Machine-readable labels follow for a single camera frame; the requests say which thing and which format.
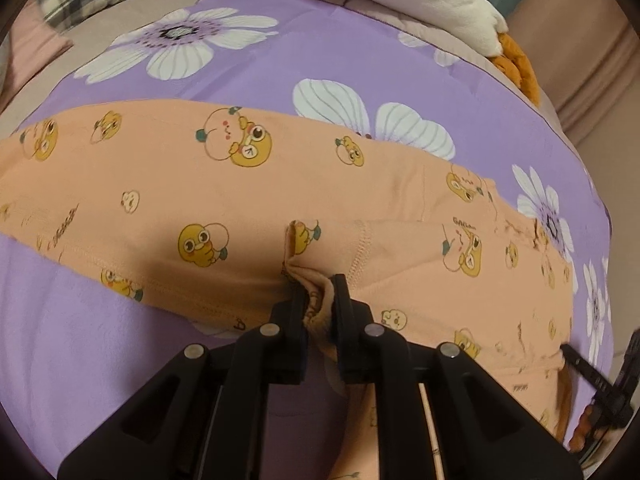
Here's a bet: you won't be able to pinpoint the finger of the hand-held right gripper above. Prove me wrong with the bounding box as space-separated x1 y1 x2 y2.
561 343 613 397

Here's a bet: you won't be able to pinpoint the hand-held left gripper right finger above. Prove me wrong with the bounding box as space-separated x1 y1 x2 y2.
327 274 584 480

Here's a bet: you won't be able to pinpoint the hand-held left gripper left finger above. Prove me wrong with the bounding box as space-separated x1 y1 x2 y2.
57 286 308 480

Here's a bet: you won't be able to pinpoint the orange cartoon print pants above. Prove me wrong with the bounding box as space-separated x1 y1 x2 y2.
0 101 573 480

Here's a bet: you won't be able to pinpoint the person's right hand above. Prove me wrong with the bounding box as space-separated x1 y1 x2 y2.
567 400 603 453

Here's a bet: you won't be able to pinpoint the purple floral bed sheet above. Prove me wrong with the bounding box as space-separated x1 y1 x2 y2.
0 0 616 480

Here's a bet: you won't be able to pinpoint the orange plush cloth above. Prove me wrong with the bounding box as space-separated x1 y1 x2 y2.
487 32 542 107

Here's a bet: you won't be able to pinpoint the beige upholstered headboard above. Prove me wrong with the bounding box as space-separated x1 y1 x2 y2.
502 0 640 148

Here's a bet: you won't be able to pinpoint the pink cloth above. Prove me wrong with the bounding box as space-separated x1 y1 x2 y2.
9 2 76 103

